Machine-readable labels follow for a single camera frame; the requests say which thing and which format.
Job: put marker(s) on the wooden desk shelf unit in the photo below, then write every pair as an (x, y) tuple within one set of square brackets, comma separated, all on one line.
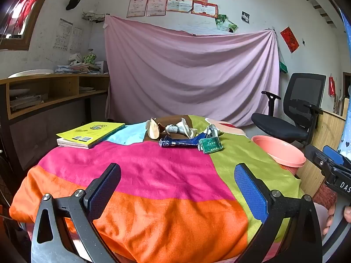
[(54, 78)]

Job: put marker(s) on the stack of shelved papers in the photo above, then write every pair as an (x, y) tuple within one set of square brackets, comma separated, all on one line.
[(27, 101), (87, 89)]

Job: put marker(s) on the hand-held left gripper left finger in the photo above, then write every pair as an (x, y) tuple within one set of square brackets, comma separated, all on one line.
[(102, 194)]

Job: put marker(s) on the red paper square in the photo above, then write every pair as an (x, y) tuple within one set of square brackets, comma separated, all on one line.
[(290, 39)]

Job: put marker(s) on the multicoloured patchwork blanket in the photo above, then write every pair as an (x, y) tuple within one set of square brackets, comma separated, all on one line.
[(164, 183)]

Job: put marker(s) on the white paper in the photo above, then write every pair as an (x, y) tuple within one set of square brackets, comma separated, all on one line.
[(187, 129)]

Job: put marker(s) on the white plastic basin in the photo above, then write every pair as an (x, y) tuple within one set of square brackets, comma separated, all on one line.
[(30, 73)]

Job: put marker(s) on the pink plastic bin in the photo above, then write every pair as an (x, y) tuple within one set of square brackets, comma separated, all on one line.
[(277, 150)]

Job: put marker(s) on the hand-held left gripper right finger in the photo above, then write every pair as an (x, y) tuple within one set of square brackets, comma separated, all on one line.
[(251, 194)]

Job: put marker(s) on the black and white photo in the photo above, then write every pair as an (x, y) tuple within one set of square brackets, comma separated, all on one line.
[(245, 17)]

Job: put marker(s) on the green artificial plant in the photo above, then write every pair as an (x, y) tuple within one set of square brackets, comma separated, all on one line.
[(89, 57)]

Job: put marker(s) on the grey mesh cloth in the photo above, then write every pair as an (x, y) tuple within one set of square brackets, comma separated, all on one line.
[(172, 128)]

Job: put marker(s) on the black cap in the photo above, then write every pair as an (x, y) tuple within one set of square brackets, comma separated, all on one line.
[(72, 2)]

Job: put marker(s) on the green packet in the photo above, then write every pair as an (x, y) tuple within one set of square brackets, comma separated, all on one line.
[(209, 145)]

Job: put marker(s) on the dark blue wrapper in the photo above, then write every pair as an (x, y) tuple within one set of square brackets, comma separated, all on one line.
[(181, 143)]

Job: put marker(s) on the small white box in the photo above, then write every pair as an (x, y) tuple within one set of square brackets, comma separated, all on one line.
[(101, 66)]

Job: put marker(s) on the black office chair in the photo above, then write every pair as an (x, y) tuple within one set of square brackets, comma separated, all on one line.
[(304, 90)]

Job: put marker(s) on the wall calendar sheet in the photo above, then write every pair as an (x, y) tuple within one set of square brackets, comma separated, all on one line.
[(77, 39), (63, 34)]

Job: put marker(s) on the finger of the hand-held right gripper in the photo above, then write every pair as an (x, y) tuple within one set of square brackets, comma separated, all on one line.
[(333, 153), (318, 157)]

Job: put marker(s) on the red hanging ornament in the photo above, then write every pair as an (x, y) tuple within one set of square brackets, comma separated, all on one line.
[(331, 85)]

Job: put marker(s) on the yellow book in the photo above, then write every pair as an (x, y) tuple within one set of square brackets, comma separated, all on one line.
[(93, 130)]

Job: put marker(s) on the cream paper wrapper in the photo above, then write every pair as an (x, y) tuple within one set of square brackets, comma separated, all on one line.
[(154, 131)]

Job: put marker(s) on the flower photo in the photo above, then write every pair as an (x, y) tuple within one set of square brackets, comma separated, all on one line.
[(230, 26), (220, 21)]

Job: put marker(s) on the pile of papers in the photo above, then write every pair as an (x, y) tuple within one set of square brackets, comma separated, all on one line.
[(76, 68)]

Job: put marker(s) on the wooden framed window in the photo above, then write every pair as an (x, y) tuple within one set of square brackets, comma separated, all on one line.
[(24, 11)]

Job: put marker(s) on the person's right hand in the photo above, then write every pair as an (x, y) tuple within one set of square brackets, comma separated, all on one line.
[(329, 220)]

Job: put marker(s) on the pink hanging sheet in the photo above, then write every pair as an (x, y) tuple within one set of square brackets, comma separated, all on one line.
[(192, 74)]

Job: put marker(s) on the green plastic item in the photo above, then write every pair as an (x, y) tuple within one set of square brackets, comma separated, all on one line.
[(283, 68)]

